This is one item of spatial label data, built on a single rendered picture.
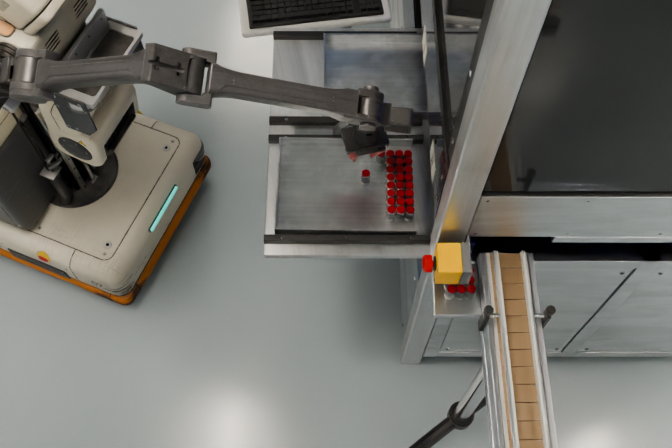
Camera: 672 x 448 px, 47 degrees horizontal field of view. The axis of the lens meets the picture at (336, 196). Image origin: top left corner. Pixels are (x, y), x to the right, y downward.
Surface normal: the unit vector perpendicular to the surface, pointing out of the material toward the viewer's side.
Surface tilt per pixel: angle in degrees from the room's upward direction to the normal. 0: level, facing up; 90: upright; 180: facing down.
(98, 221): 0
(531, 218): 90
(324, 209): 0
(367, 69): 0
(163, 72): 44
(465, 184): 90
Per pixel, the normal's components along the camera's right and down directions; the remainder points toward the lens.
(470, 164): 0.00, 0.88
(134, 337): 0.00, -0.47
